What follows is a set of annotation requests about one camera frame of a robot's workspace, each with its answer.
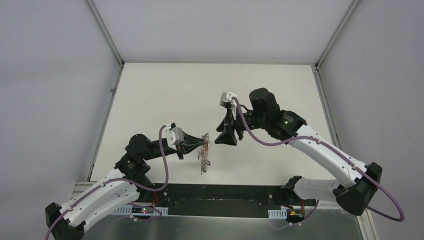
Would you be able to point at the key with red tag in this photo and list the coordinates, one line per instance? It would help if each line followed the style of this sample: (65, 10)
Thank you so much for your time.
(207, 145)

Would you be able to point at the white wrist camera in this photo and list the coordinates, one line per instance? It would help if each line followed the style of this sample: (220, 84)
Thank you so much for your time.
(228, 102)
(174, 135)

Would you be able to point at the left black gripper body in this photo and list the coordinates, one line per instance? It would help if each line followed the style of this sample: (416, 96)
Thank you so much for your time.
(180, 148)

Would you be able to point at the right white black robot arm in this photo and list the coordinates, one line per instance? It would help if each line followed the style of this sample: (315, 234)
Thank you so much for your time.
(353, 185)

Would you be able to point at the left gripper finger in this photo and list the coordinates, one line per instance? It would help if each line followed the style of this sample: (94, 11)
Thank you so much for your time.
(192, 145)
(190, 139)

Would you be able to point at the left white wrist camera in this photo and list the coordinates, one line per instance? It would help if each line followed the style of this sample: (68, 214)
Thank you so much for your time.
(174, 135)

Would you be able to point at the metal disc keyring holder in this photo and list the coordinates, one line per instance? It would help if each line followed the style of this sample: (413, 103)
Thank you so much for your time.
(203, 156)

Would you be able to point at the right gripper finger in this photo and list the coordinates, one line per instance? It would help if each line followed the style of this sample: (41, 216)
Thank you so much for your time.
(227, 121)
(227, 137)

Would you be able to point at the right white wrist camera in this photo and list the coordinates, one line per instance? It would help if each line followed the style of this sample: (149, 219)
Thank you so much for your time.
(228, 102)

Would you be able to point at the right white cable duct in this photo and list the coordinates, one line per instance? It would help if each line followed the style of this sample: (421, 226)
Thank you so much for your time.
(277, 214)

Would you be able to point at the aluminium frame rail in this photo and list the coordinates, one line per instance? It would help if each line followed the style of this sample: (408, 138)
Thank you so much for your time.
(80, 187)

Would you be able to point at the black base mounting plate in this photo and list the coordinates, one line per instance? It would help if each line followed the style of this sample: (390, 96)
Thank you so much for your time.
(234, 201)

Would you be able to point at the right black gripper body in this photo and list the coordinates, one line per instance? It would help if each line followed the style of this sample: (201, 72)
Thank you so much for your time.
(239, 125)

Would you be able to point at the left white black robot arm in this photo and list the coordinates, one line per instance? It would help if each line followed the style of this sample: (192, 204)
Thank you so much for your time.
(125, 183)

